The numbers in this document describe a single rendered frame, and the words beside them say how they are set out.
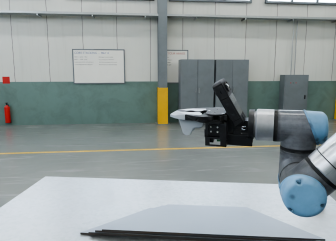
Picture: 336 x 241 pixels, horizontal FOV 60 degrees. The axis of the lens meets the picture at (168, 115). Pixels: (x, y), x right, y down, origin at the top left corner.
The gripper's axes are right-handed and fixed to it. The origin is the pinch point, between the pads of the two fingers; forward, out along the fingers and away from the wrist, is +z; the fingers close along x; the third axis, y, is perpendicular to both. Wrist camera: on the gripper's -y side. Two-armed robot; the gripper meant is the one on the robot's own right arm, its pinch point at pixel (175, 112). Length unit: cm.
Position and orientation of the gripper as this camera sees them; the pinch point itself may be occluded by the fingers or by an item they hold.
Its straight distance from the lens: 76.1
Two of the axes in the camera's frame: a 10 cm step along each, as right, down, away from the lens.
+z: -9.4, -0.4, 3.3
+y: 0.5, 9.6, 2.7
